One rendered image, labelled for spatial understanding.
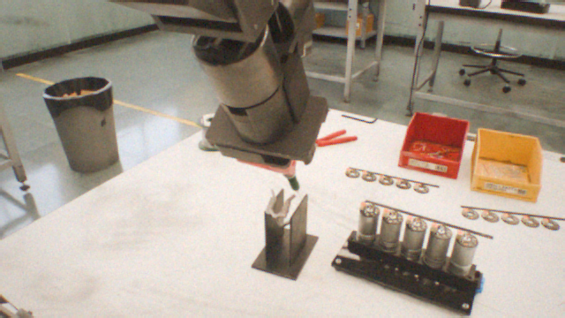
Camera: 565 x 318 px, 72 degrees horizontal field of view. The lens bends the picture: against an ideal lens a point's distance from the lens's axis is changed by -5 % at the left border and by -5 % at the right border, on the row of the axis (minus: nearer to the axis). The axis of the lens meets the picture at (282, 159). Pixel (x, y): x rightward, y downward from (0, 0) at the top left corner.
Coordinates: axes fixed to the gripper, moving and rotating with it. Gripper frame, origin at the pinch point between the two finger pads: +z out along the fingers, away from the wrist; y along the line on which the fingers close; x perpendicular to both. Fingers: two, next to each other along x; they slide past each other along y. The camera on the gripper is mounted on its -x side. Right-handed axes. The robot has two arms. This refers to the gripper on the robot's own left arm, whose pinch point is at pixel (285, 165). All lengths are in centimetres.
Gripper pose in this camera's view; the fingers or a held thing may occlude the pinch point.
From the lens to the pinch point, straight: 45.1
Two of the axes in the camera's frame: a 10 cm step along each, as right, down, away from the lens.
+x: -3.2, 8.6, -4.1
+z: 2.1, 4.8, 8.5
